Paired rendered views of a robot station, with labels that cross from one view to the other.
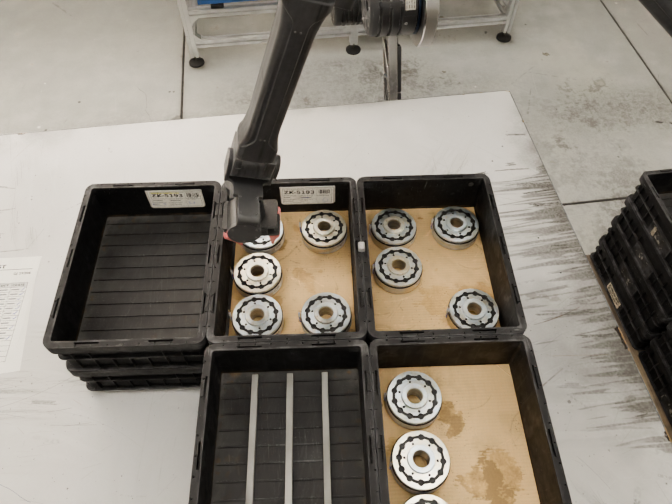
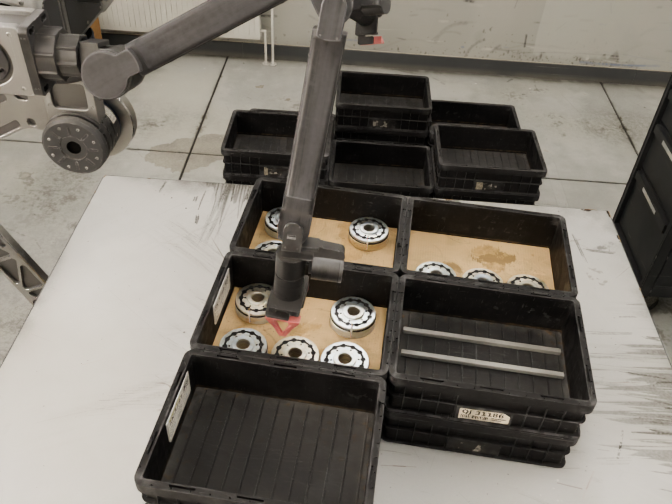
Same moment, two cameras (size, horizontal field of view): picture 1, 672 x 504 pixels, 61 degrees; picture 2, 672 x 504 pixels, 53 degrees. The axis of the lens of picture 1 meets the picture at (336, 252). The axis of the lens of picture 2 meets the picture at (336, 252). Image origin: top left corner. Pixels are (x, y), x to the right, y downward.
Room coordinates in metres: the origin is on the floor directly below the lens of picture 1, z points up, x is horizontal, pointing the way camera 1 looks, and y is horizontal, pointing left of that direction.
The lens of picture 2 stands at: (0.45, 1.08, 1.97)
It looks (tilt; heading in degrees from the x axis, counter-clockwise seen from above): 41 degrees down; 278
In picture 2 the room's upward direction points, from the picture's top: 4 degrees clockwise
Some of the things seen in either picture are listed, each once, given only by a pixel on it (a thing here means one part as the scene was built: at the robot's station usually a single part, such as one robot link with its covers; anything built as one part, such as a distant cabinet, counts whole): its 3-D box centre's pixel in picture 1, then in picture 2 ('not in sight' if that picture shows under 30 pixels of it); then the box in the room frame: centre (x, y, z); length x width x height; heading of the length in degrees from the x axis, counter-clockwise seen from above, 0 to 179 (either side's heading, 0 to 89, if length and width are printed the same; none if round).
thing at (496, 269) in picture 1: (430, 264); (322, 240); (0.66, -0.20, 0.87); 0.40 x 0.30 x 0.11; 2
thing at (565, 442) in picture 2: not in sight; (475, 385); (0.25, 0.08, 0.76); 0.40 x 0.30 x 0.12; 2
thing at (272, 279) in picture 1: (257, 272); (295, 354); (0.65, 0.17, 0.86); 0.10 x 0.10 x 0.01
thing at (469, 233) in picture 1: (456, 224); (284, 219); (0.78, -0.27, 0.86); 0.10 x 0.10 x 0.01
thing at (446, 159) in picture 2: not in sight; (478, 194); (0.21, -1.21, 0.37); 0.40 x 0.30 x 0.45; 8
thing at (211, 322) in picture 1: (288, 254); (300, 311); (0.65, 0.10, 0.92); 0.40 x 0.30 x 0.02; 2
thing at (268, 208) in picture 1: (248, 208); (288, 284); (0.66, 0.16, 1.06); 0.10 x 0.07 x 0.07; 92
